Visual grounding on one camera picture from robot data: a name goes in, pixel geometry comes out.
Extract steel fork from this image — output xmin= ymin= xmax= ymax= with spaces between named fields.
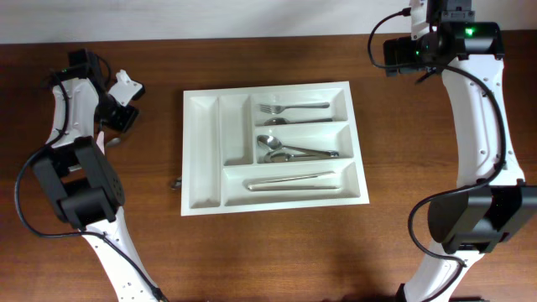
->
xmin=263 ymin=117 xmax=332 ymax=126
xmin=258 ymin=102 xmax=330 ymax=115

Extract black cable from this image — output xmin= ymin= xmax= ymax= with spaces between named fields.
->
xmin=14 ymin=52 xmax=169 ymax=302
xmin=368 ymin=7 xmax=508 ymax=302

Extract white plastic cutlery tray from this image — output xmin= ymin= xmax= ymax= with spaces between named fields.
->
xmin=181 ymin=81 xmax=369 ymax=216

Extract large steel spoon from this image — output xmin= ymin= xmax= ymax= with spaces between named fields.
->
xmin=262 ymin=152 xmax=339 ymax=164
xmin=257 ymin=135 xmax=340 ymax=159

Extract steel tongs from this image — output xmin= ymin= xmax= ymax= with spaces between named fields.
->
xmin=244 ymin=171 xmax=340 ymax=191

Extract left black cable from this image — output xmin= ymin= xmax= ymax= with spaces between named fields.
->
xmin=14 ymin=52 xmax=169 ymax=302

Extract small steel teaspoon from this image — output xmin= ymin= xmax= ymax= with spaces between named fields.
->
xmin=105 ymin=138 xmax=121 ymax=148
xmin=170 ymin=177 xmax=182 ymax=190

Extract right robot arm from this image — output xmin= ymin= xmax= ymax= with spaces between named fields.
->
xmin=383 ymin=0 xmax=536 ymax=301

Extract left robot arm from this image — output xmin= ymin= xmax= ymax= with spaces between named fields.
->
xmin=26 ymin=49 xmax=166 ymax=301

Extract right black cable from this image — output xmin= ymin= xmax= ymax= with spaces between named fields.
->
xmin=368 ymin=7 xmax=508 ymax=302

